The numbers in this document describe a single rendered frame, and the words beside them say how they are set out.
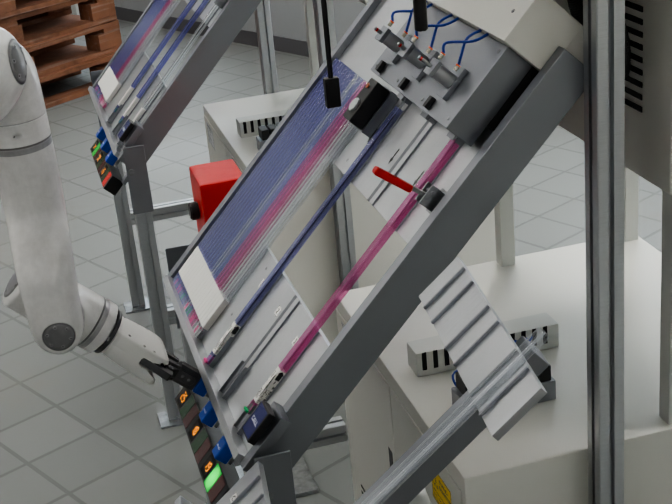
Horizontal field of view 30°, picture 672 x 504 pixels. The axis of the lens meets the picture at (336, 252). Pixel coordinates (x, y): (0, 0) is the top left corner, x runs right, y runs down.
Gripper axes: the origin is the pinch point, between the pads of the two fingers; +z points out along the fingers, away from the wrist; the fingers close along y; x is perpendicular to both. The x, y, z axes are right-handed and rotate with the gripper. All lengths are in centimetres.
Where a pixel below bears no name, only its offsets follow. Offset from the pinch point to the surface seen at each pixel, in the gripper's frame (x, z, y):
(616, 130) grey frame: 69, 13, 36
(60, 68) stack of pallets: -37, 40, -443
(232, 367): 7.0, 2.4, 6.9
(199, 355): 3.6, 0.3, -1.3
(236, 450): 3.4, 0.3, 29.0
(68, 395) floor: -65, 35, -136
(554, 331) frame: 39, 50, 1
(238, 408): 5.0, 2.4, 17.2
